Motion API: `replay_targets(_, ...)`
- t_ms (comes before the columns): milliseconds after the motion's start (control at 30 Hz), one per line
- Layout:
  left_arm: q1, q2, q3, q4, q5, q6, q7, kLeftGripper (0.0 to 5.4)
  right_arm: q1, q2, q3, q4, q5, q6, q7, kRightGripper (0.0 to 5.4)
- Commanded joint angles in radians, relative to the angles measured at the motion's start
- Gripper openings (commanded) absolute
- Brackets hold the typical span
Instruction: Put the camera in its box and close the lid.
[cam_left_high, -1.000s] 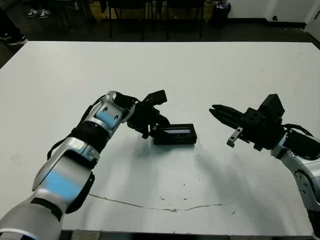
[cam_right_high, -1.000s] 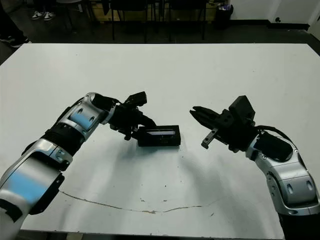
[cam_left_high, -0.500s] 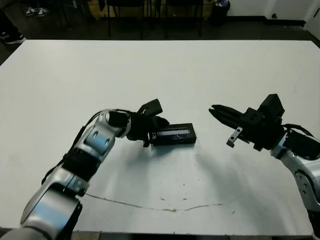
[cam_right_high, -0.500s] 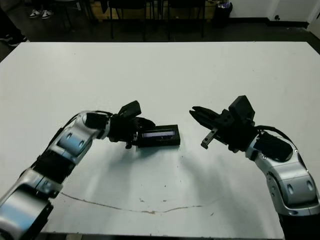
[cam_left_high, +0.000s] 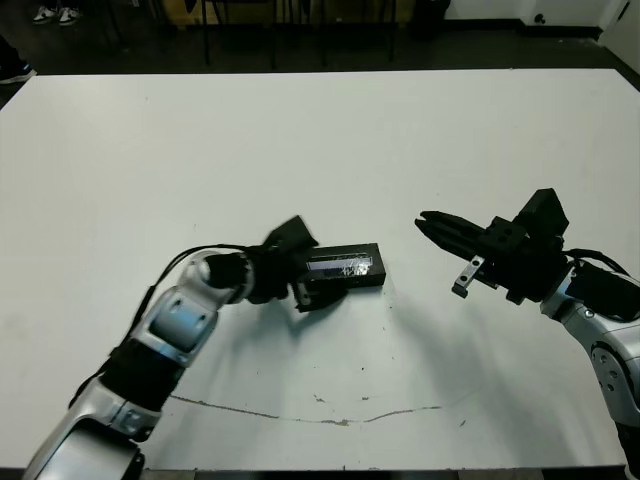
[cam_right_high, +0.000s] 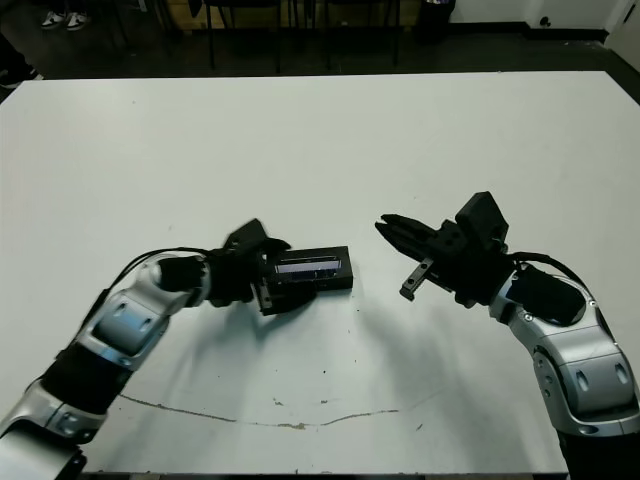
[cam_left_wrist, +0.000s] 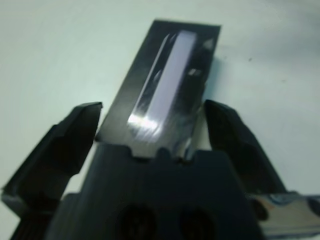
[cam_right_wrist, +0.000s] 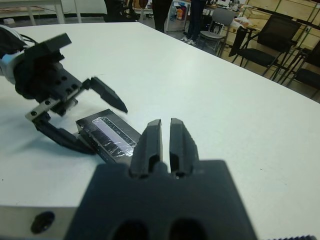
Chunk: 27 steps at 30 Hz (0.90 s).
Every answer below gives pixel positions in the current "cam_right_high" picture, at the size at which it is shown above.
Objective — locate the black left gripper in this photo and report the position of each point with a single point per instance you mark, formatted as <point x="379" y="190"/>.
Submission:
<point x="235" y="280"/>

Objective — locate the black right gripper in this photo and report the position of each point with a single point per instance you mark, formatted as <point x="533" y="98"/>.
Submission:
<point x="475" y="272"/>

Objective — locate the black box lid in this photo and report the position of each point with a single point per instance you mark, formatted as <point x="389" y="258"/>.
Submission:
<point x="320" y="252"/>

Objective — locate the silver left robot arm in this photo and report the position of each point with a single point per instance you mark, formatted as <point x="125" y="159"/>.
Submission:
<point x="125" y="325"/>

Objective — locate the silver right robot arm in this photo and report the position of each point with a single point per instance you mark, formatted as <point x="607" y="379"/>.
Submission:
<point x="585" y="360"/>

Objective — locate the black metal-legged chair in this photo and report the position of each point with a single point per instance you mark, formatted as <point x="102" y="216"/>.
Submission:
<point x="396" y="45"/>
<point x="211" y="45"/>

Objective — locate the black waste bin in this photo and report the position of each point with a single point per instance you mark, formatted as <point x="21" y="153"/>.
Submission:
<point x="439" y="20"/>

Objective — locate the black sneaker white sole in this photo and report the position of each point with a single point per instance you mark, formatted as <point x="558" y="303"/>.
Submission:
<point x="17" y="79"/>

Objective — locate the dark trouser leg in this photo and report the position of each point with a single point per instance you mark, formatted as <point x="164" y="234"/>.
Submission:
<point x="10" y="52"/>

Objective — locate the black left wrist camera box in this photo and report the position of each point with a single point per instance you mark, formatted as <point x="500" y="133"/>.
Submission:
<point x="245" y="235"/>

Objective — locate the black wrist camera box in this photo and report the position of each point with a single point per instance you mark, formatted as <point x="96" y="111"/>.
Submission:
<point x="482" y="217"/>
<point x="245" y="235"/>

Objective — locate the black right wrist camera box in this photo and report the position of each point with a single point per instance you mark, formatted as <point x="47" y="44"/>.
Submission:
<point x="482" y="217"/>

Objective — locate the black round wall fitting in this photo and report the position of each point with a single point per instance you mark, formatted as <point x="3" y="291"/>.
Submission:
<point x="545" y="21"/>

